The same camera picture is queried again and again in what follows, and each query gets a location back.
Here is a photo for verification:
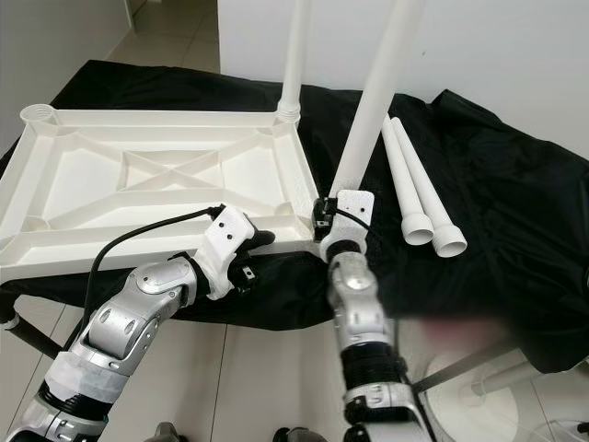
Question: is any pink soft object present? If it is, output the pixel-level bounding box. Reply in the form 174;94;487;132
396;318;507;355

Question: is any grey robot right foot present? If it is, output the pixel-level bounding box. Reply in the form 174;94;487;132
274;428;332;442

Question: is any grey robot foot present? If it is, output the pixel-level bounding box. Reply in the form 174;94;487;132
155;424;185;442
274;428;332;442

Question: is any grey robot left foot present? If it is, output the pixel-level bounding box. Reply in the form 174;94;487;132
155;424;185;442

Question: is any black cloth cover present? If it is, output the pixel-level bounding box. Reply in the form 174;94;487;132
0;60;589;374

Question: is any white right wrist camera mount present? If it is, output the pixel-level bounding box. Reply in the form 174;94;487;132
322;189;375;263

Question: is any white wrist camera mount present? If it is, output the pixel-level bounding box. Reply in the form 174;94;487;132
198;207;263;300
322;189;375;263

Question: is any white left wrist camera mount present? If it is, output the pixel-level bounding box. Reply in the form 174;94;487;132
198;207;263;300

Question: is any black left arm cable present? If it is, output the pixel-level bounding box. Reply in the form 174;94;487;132
83;204;226;323

